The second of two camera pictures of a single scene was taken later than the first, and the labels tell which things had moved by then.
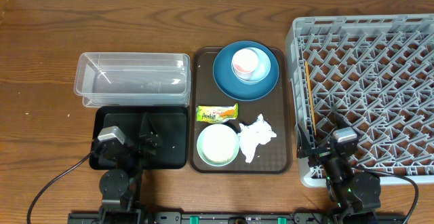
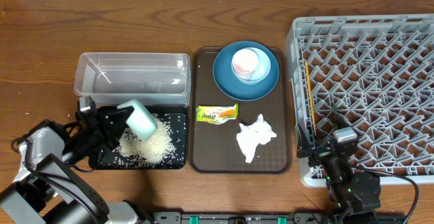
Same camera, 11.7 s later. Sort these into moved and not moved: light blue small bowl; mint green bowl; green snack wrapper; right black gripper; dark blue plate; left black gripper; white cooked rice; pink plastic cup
Moved: mint green bowl; white cooked rice; left black gripper
Not moved: light blue small bowl; right black gripper; pink plastic cup; dark blue plate; green snack wrapper
